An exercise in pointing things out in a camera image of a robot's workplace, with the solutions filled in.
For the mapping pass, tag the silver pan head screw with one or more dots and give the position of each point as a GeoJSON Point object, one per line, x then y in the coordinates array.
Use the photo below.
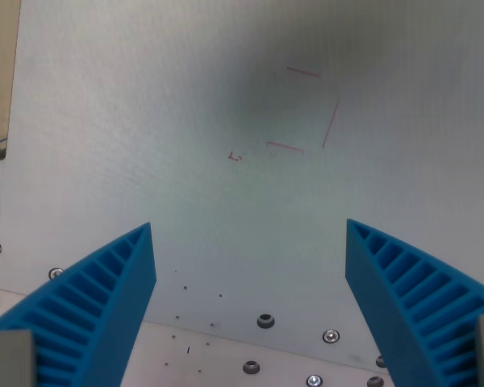
{"type": "Point", "coordinates": [314, 380]}
{"type": "Point", "coordinates": [331, 335]}
{"type": "Point", "coordinates": [55, 273]}

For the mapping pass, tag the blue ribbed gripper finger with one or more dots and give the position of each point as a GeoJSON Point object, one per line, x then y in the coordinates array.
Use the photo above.
{"type": "Point", "coordinates": [105, 306]}
{"type": "Point", "coordinates": [379, 298]}

